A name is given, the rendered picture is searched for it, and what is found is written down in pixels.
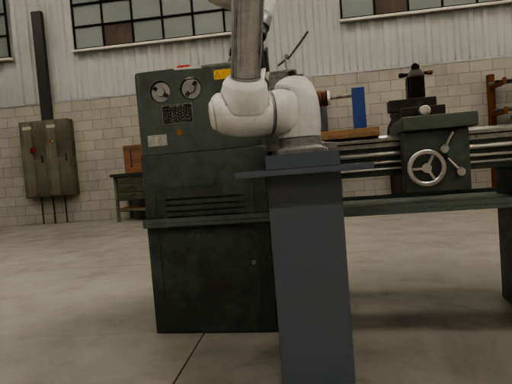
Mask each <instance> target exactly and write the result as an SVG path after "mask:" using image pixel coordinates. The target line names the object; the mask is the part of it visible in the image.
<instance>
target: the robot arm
mask: <svg viewBox="0 0 512 384"><path fill-rule="evenodd" d="M208 1H209V2H211V3H213V4H214V5H216V6H219V7H221V8H224V9H228V10H230V11H232V42H231V74H230V75H229V76H228V77H227V78H226V79H225V80H224V82H223V84H222V89H221V92H220V93H216V94H214V95H213V96H212V98H211V99H210V102H209V104H208V110H209V116H210V123H211V127H212V128H213V129H214V130H216V131H217V132H219V133H221V134H224V135H227V136H234V137H256V136H266V135H275V136H278V137H279V150H277V151H276V152H275V155H285V154H294V153H304V152H322V151H328V150H331V149H336V148H337V147H338V144H337V143H336V142H324V141H322V136H321V113H320V106H319V101H318V95H317V94H316V91H315V88H314V86H313V84H312V83H311V82H310V81H309V80H308V79H307V78H306V77H303V76H298V75H293V76H287V77H285V78H282V79H281V80H279V81H278V83H276V84H275V86H274V90H273V91H268V89H267V83H266V81H265V80H264V77H265V74H266V72H269V71H270V65H269V59H268V47H265V46H264V41H265V40H266V38H267V32H268V31H269V30H270V23H271V18H272V17H273V15H274V11H275V7H276V0H208Z"/></svg>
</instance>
